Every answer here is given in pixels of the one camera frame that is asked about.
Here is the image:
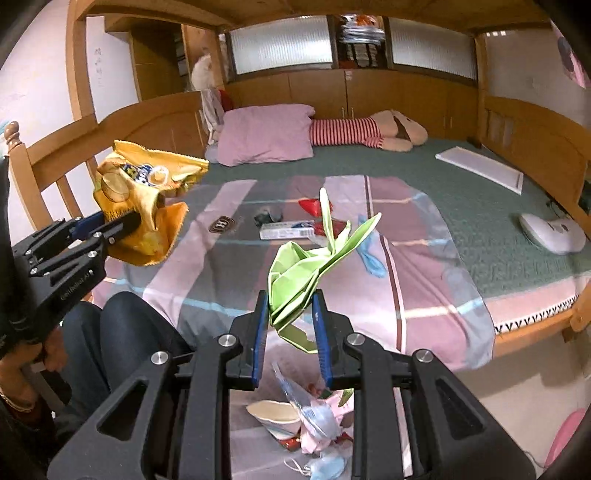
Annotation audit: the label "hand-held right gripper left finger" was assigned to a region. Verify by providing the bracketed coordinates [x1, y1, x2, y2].
[46, 290, 269, 480]

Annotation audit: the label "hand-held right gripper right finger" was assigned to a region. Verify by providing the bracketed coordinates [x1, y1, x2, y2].
[311, 290, 536, 480]

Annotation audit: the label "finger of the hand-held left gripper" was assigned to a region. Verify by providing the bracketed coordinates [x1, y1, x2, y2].
[60, 210, 109, 241]
[90, 210, 141, 259]

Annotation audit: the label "yellow snack bag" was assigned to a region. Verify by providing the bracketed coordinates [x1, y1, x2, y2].
[92, 140, 211, 267]

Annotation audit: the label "clear plastic wrapper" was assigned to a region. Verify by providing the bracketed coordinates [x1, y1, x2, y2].
[272, 362, 315, 407]

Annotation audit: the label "pink plastic wrapper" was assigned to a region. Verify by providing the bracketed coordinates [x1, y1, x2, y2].
[300, 392, 356, 455]

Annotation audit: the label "green paper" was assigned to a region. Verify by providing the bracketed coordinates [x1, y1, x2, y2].
[268, 187, 383, 356]

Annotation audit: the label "crushed white paper cup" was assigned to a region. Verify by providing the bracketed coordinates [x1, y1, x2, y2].
[246, 401, 301, 437]

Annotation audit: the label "white plastic bag red print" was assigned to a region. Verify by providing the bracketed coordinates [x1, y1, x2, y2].
[228, 360, 416, 480]

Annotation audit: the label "person's left hand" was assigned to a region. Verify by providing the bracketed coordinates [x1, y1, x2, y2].
[0, 328, 70, 407]

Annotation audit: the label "checked pink grey blanket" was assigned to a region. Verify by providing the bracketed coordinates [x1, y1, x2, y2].
[88, 174, 495, 370]

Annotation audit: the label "blue plastic wrapper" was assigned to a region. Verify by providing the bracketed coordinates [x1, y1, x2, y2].
[358, 215, 387, 278]

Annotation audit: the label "person's dark trouser legs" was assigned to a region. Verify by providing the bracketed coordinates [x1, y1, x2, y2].
[55, 291, 199, 416]

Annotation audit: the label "white carton blue print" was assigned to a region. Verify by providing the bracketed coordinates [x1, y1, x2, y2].
[259, 220, 315, 241]

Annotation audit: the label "small red box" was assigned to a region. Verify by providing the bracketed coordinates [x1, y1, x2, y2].
[318, 219, 352, 236]

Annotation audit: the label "dark crumpled wrapper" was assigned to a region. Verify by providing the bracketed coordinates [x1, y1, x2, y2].
[254, 208, 284, 227]

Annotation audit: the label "white hanging cloth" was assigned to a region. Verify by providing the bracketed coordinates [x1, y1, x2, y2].
[201, 89, 225, 141]

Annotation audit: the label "wooden shelf unit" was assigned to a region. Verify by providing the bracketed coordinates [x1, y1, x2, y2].
[129, 23, 218, 100]

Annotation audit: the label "pink pillow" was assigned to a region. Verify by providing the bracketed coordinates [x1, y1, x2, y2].
[216, 104, 315, 167]

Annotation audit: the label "white plush toy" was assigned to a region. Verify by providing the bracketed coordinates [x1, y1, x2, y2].
[191, 53, 218, 90]

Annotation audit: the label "green mattress cover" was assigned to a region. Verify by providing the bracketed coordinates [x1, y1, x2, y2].
[198, 138, 591, 296]

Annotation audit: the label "striped plush doll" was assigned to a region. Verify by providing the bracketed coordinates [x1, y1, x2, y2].
[310, 109, 428, 152]

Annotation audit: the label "white flat board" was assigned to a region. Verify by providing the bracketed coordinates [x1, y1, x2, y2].
[435, 147, 525, 195]

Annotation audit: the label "frosted glass window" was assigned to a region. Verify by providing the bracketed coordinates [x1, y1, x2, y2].
[229, 16, 334, 75]
[389, 17, 477, 81]

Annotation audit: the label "white massager device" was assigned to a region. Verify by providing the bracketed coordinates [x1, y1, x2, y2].
[519, 213, 586, 254]

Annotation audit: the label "wooden bunk bed frame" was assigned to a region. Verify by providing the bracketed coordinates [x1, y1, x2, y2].
[0, 0, 591, 356]

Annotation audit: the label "gold bracelet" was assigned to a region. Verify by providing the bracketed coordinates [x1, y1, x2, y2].
[0, 390, 35, 412]

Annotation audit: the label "wooden wall cabinet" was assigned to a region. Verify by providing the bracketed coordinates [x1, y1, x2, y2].
[224, 69, 478, 139]

